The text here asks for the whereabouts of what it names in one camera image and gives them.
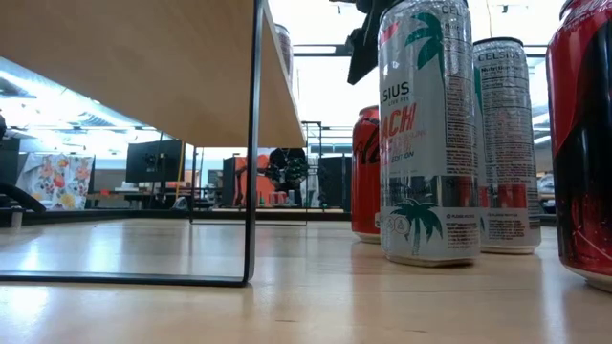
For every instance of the black monitor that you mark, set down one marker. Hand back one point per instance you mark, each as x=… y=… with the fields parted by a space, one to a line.
x=153 y=162

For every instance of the pink red container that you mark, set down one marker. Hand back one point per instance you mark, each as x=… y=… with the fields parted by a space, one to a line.
x=277 y=198

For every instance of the black overhead frame beam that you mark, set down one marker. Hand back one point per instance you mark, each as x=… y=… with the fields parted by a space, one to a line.
x=343 y=50

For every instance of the floral patterned cloth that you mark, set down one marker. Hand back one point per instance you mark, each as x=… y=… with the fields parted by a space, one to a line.
x=57 y=184

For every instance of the yellow pole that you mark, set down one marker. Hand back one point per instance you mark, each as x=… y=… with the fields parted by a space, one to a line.
x=181 y=172

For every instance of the white soda can red lettering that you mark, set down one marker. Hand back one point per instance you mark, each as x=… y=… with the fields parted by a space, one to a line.
x=285 y=52

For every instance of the black metal table frame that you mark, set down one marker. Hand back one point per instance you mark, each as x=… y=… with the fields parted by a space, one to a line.
x=95 y=216

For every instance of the wooden shelf black metal legs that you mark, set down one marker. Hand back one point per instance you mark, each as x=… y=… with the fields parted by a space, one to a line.
x=143 y=57

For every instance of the white Celsius can black lid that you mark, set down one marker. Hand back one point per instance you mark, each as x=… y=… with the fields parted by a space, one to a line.
x=425 y=143
x=509 y=143

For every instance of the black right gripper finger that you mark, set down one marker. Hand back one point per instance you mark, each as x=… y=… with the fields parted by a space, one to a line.
x=365 y=52

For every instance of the red black Coca-Cola can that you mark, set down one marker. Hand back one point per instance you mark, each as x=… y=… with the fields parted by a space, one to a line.
x=365 y=191
x=583 y=143

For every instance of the cluttered workbench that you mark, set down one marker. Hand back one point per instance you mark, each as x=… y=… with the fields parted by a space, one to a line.
x=547 y=191

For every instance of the background black robot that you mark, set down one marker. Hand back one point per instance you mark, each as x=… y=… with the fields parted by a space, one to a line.
x=287 y=167

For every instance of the orange red panel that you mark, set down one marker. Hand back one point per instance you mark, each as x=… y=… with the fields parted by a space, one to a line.
x=266 y=187

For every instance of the black cabinet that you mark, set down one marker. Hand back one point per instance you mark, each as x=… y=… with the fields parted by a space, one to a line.
x=334 y=184

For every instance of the black rectangular object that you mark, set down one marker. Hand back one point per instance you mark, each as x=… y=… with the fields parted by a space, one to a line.
x=8 y=162

